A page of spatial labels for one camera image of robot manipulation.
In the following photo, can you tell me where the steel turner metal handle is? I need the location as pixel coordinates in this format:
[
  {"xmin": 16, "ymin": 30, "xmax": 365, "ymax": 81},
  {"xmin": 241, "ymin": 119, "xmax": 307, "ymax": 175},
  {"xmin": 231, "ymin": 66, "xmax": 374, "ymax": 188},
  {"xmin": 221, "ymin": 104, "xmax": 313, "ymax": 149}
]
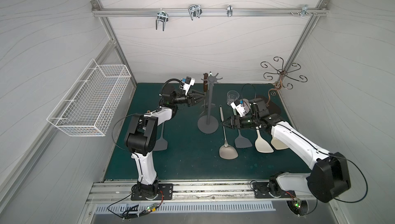
[{"xmin": 218, "ymin": 105, "xmax": 239, "ymax": 160}]

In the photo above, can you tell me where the cream spatula wooden handle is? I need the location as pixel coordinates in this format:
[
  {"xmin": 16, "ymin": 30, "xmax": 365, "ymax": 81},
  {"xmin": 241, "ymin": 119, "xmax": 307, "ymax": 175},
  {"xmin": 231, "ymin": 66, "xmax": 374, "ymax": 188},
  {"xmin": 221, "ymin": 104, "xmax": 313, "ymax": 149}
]
[{"xmin": 255, "ymin": 127, "xmax": 274, "ymax": 154}]

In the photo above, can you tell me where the dark brown handled utensil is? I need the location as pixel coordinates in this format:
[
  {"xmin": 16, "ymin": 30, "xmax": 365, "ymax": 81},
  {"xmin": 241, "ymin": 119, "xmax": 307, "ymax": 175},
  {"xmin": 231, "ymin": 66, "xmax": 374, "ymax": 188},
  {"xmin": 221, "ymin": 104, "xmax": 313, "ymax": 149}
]
[{"xmin": 203, "ymin": 73, "xmax": 208, "ymax": 93}]

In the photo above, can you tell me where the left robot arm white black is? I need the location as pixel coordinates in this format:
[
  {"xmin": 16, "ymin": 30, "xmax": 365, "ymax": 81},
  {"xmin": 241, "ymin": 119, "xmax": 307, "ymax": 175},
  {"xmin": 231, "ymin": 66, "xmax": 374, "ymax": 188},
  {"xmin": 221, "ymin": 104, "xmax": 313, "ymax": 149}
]
[{"xmin": 124, "ymin": 77, "xmax": 205, "ymax": 199}]

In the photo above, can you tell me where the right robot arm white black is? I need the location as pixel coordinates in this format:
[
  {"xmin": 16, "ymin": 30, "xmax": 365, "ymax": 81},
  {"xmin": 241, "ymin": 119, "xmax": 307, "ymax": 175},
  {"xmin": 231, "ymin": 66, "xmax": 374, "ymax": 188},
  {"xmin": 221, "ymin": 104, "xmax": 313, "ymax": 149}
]
[{"xmin": 222, "ymin": 94, "xmax": 351, "ymax": 203}]

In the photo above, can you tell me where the grey utensil rack stand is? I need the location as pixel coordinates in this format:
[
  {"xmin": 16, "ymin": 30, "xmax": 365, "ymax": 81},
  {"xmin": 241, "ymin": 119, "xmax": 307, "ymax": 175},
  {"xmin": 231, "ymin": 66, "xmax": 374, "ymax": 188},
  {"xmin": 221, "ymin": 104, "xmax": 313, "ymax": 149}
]
[{"xmin": 197, "ymin": 73, "xmax": 222, "ymax": 134}]

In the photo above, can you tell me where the pink striped bowl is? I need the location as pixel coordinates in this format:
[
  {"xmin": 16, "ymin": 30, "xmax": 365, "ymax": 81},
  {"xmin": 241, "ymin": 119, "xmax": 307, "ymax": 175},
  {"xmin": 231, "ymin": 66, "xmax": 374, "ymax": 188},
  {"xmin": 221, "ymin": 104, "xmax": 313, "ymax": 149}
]
[{"xmin": 240, "ymin": 99, "xmax": 251, "ymax": 113}]

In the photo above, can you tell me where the clear drinking glass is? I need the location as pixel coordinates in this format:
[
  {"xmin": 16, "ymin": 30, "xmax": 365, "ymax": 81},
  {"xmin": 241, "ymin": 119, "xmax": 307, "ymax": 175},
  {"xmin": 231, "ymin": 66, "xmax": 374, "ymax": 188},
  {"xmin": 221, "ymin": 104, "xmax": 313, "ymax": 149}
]
[{"xmin": 227, "ymin": 90, "xmax": 240, "ymax": 106}]

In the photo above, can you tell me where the bronze scroll hook stand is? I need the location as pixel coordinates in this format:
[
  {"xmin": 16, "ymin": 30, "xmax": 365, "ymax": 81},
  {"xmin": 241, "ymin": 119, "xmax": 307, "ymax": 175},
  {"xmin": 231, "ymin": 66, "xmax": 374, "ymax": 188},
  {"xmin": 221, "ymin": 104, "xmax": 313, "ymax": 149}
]
[{"xmin": 260, "ymin": 56, "xmax": 308, "ymax": 108}]

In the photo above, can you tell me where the double metal hook middle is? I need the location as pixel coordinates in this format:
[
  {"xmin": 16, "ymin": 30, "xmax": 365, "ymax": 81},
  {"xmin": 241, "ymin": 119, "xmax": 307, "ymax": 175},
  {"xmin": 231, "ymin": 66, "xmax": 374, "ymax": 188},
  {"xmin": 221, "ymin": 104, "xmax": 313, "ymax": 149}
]
[{"xmin": 188, "ymin": 5, "xmax": 202, "ymax": 20}]

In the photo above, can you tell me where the double metal hook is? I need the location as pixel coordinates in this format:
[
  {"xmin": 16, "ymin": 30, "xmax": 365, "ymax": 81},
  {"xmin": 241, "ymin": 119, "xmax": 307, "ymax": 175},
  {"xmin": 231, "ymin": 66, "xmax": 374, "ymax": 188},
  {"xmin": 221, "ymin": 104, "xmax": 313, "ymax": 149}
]
[
  {"xmin": 155, "ymin": 10, "xmax": 169, "ymax": 31},
  {"xmin": 188, "ymin": 5, "xmax": 202, "ymax": 20}
]

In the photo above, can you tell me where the double metal hook left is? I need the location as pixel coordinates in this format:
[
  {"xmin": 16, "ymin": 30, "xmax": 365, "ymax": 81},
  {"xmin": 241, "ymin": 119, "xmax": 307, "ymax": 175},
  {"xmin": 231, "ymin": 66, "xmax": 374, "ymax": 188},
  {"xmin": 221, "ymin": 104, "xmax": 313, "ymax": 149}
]
[{"xmin": 155, "ymin": 10, "xmax": 169, "ymax": 31}]

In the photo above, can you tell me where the white vent strip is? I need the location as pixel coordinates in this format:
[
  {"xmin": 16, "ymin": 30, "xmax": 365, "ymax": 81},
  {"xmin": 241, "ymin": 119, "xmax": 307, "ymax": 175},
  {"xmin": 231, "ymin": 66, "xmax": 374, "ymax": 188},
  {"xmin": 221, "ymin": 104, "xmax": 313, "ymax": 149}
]
[{"xmin": 95, "ymin": 201, "xmax": 276, "ymax": 215}]

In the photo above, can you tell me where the small metal hook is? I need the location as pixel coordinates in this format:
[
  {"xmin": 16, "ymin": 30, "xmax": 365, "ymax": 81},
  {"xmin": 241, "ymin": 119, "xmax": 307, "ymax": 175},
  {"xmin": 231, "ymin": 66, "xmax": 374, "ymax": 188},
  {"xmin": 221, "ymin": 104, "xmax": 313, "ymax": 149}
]
[{"xmin": 227, "ymin": 5, "xmax": 233, "ymax": 17}]

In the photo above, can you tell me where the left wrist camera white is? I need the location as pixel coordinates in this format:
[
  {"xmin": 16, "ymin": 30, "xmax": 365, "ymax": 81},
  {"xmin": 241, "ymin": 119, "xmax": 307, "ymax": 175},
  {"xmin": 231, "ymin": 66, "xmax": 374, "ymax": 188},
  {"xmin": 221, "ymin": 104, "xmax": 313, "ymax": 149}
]
[{"xmin": 180, "ymin": 77, "xmax": 195, "ymax": 95}]

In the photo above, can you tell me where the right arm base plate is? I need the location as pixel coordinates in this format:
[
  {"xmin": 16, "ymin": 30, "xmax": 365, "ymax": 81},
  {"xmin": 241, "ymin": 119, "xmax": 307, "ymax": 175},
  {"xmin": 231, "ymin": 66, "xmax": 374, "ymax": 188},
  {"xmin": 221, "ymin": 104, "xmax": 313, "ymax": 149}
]
[{"xmin": 250, "ymin": 180, "xmax": 278, "ymax": 199}]

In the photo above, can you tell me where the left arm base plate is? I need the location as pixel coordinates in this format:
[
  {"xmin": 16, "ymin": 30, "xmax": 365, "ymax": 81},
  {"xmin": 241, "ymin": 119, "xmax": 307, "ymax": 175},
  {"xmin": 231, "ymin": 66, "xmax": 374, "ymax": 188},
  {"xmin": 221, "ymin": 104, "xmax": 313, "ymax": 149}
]
[{"xmin": 130, "ymin": 182, "xmax": 173, "ymax": 200}]

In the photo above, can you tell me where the white wire basket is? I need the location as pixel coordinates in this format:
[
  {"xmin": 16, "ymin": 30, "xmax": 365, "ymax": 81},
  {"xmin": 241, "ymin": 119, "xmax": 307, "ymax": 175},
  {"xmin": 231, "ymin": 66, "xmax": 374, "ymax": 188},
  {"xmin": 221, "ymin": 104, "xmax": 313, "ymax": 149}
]
[{"xmin": 46, "ymin": 59, "xmax": 131, "ymax": 137}]

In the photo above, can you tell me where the aluminium cross rail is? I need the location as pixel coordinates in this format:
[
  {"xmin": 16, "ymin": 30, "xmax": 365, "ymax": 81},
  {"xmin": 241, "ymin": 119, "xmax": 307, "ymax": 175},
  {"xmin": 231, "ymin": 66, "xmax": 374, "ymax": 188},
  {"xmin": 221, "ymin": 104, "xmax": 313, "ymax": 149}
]
[{"xmin": 93, "ymin": 7, "xmax": 329, "ymax": 17}]

